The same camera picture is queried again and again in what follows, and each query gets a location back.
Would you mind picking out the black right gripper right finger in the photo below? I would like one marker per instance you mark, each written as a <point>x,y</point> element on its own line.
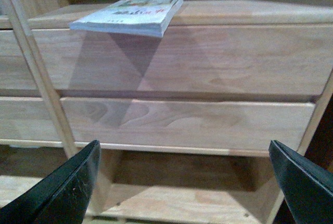
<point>307,187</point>

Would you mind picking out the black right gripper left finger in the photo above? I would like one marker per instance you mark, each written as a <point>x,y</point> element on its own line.
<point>61,197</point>

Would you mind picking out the white paperback book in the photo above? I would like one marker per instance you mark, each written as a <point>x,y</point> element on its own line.
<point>135,17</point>

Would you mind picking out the lower left wooden drawer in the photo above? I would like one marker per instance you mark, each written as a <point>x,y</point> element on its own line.
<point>26,118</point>

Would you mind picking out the wooden drawer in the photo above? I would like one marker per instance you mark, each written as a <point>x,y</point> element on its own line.
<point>15,73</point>
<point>184,126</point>
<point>204,59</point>
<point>26,118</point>

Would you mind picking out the lower right wooden drawer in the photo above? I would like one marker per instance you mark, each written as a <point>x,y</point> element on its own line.
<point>184,126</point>

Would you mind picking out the upper right wooden drawer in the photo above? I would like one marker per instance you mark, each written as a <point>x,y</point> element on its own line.
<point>204,59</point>

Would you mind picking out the upper left wooden drawer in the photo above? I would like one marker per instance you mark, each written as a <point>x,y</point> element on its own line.
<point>15,73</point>

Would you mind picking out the light wooden bookshelf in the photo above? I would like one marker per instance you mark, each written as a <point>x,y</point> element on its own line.
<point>183,95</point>

